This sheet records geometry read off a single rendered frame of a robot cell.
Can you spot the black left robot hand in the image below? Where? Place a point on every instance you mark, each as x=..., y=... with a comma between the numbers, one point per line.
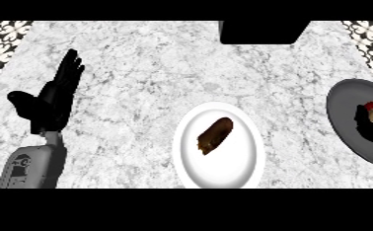
x=54, y=100

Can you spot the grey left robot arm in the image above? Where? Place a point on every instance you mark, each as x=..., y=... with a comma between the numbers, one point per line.
x=31, y=166

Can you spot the brown cupcake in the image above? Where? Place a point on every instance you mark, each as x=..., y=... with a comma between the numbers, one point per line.
x=214, y=135

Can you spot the white oval plate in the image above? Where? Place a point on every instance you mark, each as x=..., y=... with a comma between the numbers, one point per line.
x=228, y=166

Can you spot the grey round pan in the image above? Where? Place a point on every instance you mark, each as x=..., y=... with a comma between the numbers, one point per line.
x=347, y=110

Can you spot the black appliance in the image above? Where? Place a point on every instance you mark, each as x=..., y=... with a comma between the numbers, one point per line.
x=260, y=31

